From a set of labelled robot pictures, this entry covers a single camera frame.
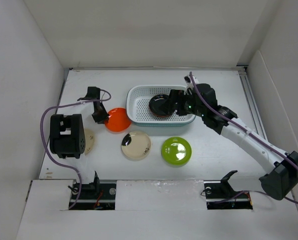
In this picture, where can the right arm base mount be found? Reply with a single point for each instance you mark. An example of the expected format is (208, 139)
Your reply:
(219, 195)

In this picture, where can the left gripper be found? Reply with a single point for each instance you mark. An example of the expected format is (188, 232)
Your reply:
(103, 118)

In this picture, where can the beige plate with black mark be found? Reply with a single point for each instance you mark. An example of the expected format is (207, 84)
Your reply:
(136, 145)

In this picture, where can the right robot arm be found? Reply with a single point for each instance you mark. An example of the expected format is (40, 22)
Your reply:
(281, 168)

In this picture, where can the orange plate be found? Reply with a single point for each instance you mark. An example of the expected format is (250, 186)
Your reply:
(118, 121)

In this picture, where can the green plate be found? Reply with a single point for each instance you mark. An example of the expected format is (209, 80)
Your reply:
(176, 151)

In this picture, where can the right aluminium rail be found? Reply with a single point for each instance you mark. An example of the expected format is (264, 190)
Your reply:
(257, 121)

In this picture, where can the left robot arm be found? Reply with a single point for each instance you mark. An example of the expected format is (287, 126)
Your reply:
(67, 137)

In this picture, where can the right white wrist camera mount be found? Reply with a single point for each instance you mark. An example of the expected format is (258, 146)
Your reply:
(190, 90)

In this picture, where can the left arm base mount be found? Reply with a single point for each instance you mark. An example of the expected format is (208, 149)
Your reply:
(103, 200)

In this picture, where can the white perforated plastic bin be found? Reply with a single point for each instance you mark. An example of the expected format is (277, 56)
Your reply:
(146, 107)

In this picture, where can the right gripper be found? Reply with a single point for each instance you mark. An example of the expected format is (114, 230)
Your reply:
(177, 96)

